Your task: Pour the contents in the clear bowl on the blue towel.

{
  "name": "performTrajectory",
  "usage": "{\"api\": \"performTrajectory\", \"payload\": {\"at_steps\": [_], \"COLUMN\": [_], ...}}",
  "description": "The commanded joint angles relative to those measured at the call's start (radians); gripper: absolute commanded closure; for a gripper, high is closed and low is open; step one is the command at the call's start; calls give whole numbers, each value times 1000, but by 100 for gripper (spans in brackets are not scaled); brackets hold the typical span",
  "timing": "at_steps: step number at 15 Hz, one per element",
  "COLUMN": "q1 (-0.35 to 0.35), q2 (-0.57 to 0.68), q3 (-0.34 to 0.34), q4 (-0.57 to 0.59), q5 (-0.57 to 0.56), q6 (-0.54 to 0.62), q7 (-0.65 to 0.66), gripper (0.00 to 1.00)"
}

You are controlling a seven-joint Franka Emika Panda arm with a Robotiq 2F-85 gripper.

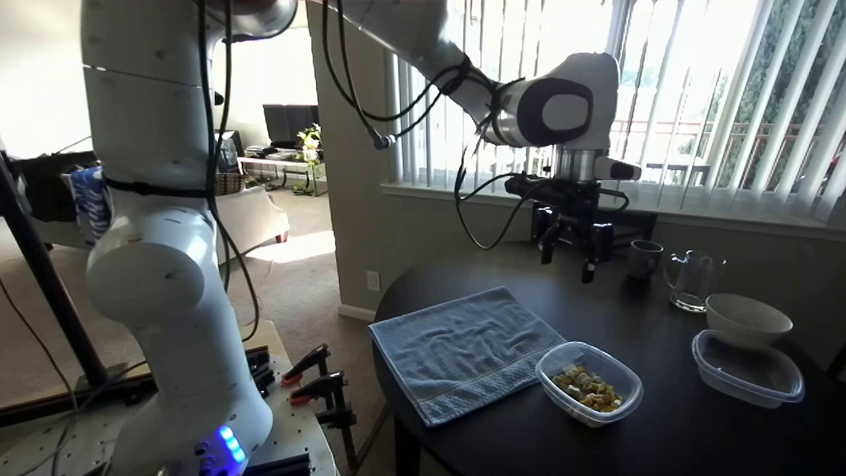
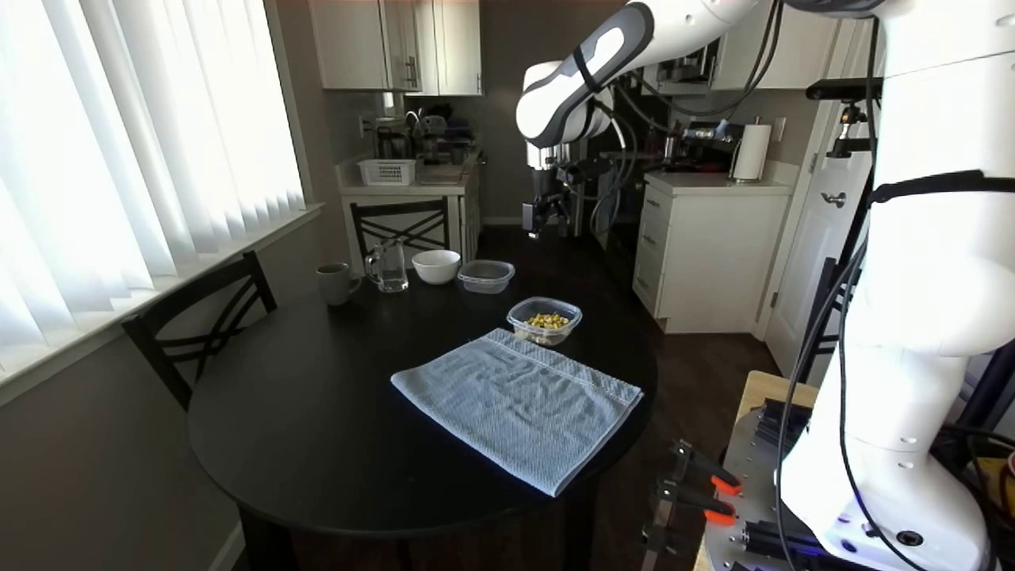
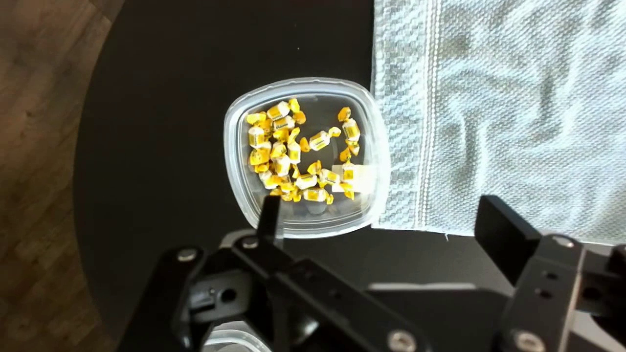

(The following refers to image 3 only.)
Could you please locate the heap of yellow wrapped candies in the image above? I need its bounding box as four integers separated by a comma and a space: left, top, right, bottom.
246, 98, 361, 204

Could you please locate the clear plastic bowl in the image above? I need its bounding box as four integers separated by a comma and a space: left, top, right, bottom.
224, 77, 392, 239

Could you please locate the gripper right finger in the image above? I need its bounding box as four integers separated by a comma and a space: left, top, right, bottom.
474, 195, 626, 352

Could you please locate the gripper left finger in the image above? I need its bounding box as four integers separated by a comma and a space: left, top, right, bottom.
116, 195, 431, 352

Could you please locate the clear plastic container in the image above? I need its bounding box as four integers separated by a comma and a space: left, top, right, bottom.
203, 320, 272, 352

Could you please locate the light blue towel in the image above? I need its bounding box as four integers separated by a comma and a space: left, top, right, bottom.
370, 0, 626, 245

